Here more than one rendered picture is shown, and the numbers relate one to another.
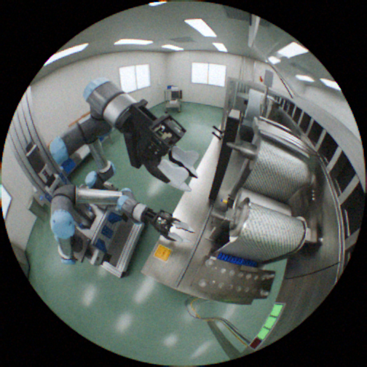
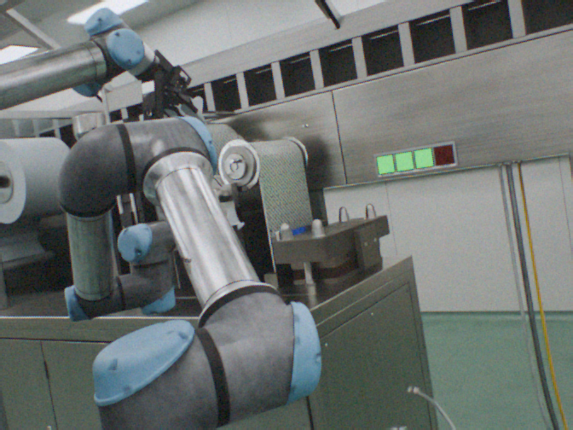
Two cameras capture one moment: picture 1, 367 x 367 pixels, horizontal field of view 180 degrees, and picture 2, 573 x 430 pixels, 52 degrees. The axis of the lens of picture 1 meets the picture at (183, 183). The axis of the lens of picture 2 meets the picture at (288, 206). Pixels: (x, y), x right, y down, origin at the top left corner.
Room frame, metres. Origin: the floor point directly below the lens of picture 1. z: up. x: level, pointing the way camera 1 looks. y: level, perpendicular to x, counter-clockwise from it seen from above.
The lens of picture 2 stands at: (-0.27, 1.43, 1.20)
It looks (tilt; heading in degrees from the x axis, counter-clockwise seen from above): 3 degrees down; 280
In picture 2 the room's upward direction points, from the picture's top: 9 degrees counter-clockwise
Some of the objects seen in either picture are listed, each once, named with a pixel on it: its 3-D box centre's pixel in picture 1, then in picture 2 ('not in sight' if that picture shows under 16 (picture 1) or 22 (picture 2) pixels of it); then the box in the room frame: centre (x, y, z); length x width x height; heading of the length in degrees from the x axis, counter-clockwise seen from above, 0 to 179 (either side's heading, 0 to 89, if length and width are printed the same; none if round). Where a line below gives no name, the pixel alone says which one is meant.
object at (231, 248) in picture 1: (248, 253); (287, 205); (0.03, -0.26, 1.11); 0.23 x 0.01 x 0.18; 66
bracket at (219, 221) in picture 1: (215, 227); (231, 238); (0.19, -0.15, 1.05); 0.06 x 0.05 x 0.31; 66
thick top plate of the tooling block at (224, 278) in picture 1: (237, 281); (335, 237); (-0.09, -0.24, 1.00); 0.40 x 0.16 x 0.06; 66
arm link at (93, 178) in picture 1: (94, 181); not in sight; (0.51, 0.68, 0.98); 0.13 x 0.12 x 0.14; 142
